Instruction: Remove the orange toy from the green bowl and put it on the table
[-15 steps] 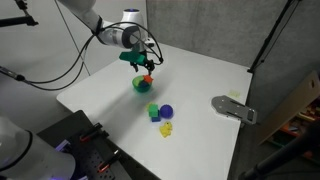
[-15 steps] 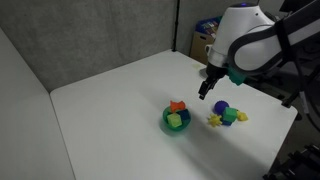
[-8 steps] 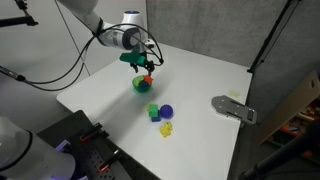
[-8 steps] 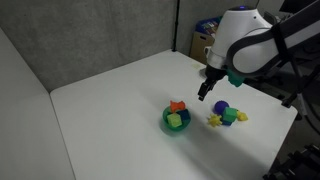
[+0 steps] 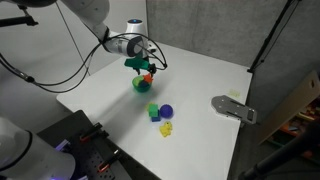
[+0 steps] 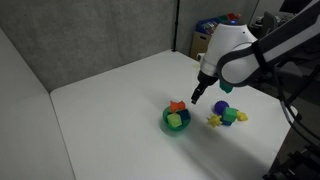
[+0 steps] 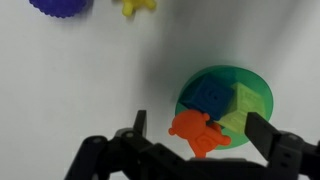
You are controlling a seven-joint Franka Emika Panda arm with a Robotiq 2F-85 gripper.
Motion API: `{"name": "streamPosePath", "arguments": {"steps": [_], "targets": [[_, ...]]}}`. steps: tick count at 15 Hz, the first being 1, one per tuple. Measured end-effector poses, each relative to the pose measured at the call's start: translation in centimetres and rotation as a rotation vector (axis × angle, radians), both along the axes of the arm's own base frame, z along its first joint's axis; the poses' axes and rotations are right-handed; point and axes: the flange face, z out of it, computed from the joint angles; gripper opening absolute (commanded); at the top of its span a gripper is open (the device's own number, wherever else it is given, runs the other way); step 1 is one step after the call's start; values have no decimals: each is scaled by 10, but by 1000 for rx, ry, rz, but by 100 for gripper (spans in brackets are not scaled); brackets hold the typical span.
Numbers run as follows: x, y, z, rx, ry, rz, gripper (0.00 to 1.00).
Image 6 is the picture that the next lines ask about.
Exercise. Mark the yellow spiky toy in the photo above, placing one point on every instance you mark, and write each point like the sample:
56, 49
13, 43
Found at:
214, 120

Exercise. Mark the colourful toy box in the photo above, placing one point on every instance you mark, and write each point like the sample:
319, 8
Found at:
213, 24

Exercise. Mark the purple ball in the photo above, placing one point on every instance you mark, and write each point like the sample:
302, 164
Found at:
220, 106

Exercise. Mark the black tripod pole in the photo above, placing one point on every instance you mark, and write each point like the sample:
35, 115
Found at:
175, 25

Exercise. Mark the dark blue block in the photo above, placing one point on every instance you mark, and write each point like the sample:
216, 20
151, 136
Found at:
184, 115

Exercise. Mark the yellow animal toy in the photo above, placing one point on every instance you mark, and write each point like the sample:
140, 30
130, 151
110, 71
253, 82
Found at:
242, 116

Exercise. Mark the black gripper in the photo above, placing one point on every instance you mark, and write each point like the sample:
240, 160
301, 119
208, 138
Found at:
207, 81

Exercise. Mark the black monitor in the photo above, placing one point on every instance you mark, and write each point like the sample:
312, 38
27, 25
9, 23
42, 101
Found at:
293, 6

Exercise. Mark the black diagonal stand rod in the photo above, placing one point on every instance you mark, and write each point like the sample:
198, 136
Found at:
301, 88

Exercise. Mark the lime green cube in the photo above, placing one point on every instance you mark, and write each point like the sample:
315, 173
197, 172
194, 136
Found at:
174, 120

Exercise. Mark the green bowl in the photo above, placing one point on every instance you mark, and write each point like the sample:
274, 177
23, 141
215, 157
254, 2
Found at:
173, 129

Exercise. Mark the grey office chair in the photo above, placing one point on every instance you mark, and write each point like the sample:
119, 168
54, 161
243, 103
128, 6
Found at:
268, 23

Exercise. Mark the orange toy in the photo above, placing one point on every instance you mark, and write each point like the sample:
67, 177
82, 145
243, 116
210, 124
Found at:
177, 106

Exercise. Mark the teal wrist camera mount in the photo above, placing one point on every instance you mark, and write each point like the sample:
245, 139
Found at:
226, 87

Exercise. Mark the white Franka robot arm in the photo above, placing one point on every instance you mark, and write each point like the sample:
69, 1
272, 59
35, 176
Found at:
233, 43

